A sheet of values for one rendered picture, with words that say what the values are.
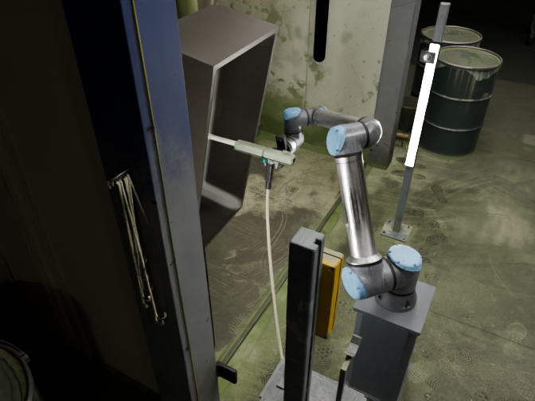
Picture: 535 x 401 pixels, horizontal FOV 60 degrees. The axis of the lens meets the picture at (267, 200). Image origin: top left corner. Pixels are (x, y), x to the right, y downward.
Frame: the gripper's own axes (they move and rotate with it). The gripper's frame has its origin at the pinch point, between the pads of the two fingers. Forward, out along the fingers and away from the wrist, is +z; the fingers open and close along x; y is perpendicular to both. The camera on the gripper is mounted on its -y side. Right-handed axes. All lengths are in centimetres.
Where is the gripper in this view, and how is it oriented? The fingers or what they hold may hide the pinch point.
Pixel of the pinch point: (269, 160)
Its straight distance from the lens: 222.4
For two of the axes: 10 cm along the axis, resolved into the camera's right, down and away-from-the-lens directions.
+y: -0.9, 8.5, 5.2
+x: -9.1, -2.9, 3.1
